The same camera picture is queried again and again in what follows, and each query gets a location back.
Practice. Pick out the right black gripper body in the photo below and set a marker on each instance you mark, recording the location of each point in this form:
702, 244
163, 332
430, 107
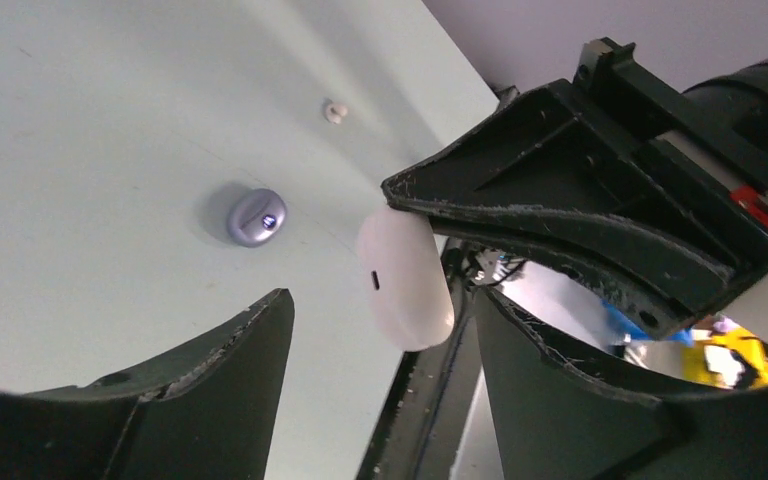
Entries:
708, 143

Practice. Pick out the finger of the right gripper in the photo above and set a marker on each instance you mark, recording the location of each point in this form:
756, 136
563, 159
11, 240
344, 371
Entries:
554, 164
657, 313

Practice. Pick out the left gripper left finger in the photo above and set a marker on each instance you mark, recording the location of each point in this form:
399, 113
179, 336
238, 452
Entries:
205, 409

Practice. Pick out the white earbud charging case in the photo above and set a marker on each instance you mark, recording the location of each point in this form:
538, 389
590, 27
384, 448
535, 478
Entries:
403, 276

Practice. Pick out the purple earbud charging case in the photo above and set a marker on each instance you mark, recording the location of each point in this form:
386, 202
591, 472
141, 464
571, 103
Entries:
256, 218

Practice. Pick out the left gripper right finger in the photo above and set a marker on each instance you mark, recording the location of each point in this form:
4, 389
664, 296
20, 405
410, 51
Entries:
563, 409

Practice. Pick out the white earbud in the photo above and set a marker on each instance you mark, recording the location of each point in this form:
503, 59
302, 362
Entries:
335, 112

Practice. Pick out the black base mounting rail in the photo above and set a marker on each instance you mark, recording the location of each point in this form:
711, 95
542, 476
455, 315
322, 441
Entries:
421, 424

